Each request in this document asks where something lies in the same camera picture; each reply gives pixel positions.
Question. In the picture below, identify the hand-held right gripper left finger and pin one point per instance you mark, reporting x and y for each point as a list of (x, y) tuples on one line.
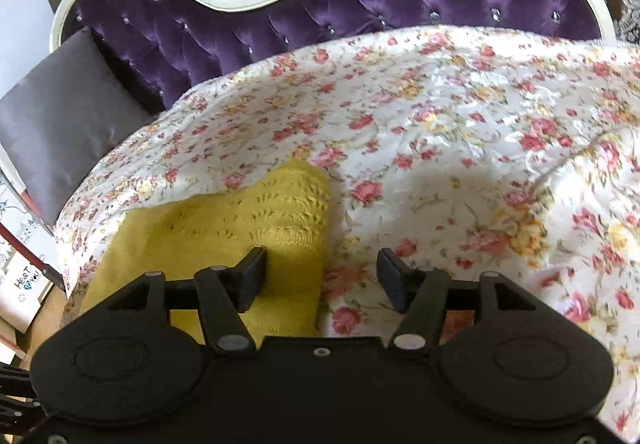
[(252, 276)]

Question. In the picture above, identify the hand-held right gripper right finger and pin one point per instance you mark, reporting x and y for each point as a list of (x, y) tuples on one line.
[(392, 280)]

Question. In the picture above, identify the yellow knit sweater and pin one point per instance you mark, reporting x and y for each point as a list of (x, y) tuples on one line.
[(200, 234)]

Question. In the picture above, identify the floral bedspread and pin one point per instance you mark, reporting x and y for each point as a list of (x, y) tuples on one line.
[(475, 149)]

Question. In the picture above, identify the red black rod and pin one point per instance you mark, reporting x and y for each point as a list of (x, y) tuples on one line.
[(35, 263)]

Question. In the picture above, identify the white printed box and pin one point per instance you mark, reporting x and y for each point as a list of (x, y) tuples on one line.
[(25, 289)]

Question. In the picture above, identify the grey pillow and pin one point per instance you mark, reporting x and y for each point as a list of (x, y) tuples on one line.
[(60, 124)]

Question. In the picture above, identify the black stand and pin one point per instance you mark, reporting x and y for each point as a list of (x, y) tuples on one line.
[(15, 399)]

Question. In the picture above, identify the purple tufted headboard white frame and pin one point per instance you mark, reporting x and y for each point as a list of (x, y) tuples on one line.
[(225, 14)]

